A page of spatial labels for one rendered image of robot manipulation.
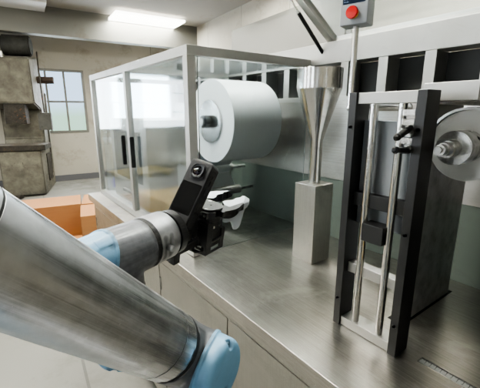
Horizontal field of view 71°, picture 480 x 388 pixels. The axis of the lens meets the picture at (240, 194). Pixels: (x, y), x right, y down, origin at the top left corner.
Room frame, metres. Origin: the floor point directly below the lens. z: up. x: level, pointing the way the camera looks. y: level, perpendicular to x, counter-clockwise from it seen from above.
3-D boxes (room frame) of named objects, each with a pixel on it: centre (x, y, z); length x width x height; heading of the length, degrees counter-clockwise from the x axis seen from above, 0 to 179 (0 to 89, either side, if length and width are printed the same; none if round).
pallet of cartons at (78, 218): (3.29, 1.60, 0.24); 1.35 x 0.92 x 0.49; 115
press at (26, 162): (5.87, 3.75, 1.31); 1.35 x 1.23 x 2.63; 32
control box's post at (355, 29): (0.93, -0.29, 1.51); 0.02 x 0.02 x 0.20
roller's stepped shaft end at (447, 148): (0.62, -0.38, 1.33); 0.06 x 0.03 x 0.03; 127
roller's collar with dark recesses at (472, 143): (0.66, -0.42, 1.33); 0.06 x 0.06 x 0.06; 37
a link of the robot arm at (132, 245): (0.42, 0.17, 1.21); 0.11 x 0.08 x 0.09; 148
